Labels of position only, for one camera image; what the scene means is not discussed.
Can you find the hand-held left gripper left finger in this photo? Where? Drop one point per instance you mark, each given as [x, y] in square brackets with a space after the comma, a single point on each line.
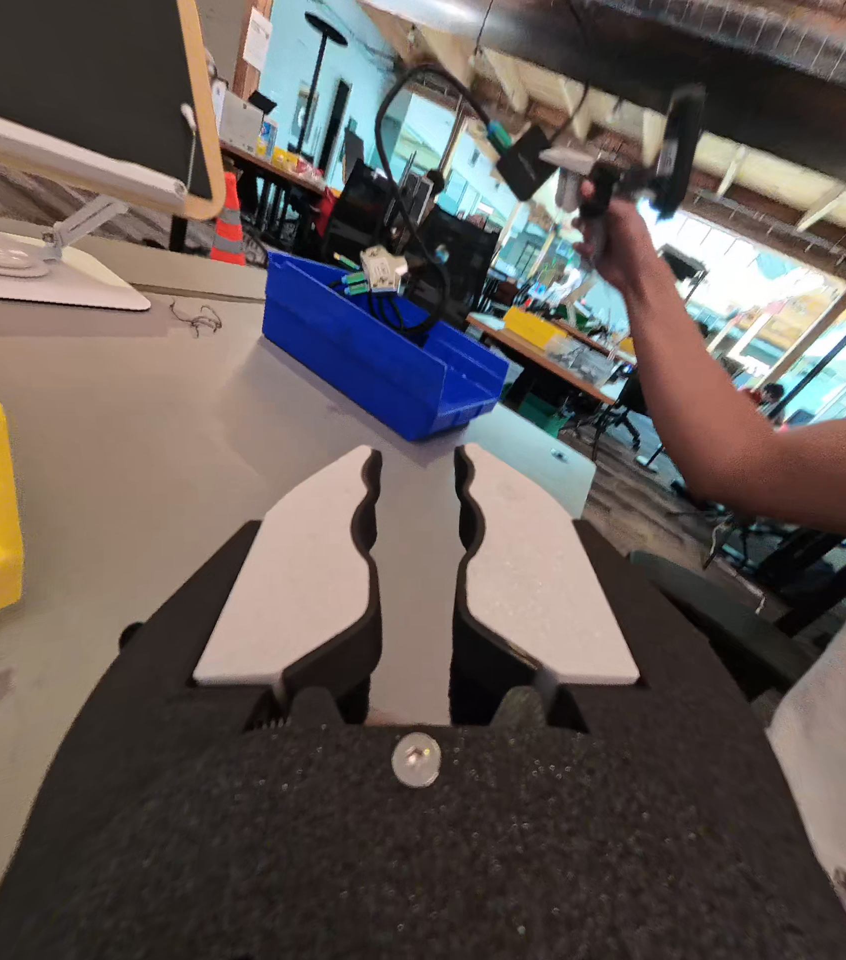
[295, 585]

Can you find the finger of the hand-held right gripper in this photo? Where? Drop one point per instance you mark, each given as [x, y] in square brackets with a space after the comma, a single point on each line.
[569, 158]

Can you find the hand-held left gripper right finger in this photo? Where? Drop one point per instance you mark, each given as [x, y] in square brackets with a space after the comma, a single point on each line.
[550, 592]

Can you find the blue plastic bin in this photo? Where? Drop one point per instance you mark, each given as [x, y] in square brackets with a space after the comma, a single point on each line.
[363, 367]

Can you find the person's right forearm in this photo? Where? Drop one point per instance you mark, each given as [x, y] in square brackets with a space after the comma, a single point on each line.
[730, 435]

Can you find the grey desk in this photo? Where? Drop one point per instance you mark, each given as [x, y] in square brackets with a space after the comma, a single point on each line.
[130, 450]

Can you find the person's right hand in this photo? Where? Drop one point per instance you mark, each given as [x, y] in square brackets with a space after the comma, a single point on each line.
[629, 247]

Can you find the small yellow bin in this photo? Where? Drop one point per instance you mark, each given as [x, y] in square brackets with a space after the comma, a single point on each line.
[532, 326]

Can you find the background wooden table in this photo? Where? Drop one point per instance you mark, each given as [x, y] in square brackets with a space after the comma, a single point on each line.
[543, 360]

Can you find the black office chair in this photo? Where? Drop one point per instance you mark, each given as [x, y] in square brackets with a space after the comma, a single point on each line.
[370, 210]

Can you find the white hub adapter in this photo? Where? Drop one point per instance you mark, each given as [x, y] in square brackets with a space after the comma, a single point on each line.
[384, 268]

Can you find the black floor lamp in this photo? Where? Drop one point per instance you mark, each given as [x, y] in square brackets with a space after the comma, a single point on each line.
[325, 19]

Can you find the person's pale clothing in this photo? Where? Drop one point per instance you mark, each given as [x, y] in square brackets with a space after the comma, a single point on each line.
[843, 712]

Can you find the white paper notice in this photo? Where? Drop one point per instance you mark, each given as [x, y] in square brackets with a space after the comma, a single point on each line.
[258, 34]

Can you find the orange traffic cone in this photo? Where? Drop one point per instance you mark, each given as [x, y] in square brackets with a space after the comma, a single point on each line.
[229, 232]

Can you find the white screen stand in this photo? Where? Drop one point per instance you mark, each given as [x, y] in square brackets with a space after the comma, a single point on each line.
[55, 157]

